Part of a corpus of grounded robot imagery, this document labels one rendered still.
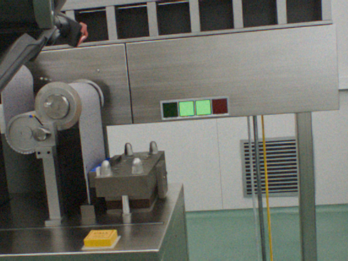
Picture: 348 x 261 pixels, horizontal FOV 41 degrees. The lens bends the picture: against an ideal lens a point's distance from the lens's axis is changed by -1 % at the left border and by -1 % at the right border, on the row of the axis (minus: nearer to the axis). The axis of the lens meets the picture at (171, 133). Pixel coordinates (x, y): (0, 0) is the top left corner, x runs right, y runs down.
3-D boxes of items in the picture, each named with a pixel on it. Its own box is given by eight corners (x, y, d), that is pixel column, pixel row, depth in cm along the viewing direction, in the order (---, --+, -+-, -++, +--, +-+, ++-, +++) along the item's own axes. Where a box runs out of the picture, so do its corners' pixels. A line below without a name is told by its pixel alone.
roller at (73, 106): (41, 126, 142) (37, 89, 140) (69, 117, 167) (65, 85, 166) (78, 124, 140) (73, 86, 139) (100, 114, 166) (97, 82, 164)
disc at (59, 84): (37, 132, 143) (31, 84, 141) (38, 132, 143) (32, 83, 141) (84, 128, 141) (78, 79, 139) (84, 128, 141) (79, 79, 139)
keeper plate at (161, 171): (158, 198, 155) (155, 166, 153) (162, 190, 165) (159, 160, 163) (165, 198, 155) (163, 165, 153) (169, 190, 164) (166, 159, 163)
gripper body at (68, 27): (75, 47, 126) (61, 45, 119) (45, 31, 128) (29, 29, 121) (84, 25, 124) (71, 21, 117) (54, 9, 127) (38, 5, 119)
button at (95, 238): (84, 248, 118) (83, 239, 118) (92, 238, 125) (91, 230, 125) (111, 247, 117) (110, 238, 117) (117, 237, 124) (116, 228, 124)
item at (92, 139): (84, 178, 144) (78, 119, 141) (104, 162, 167) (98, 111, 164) (86, 178, 144) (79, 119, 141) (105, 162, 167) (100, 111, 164)
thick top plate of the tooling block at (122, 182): (96, 196, 140) (94, 177, 139) (124, 168, 179) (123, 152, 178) (148, 194, 138) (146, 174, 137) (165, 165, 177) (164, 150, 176)
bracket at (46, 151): (44, 225, 140) (32, 125, 135) (52, 219, 146) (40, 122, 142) (60, 225, 139) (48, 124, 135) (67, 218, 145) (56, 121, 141)
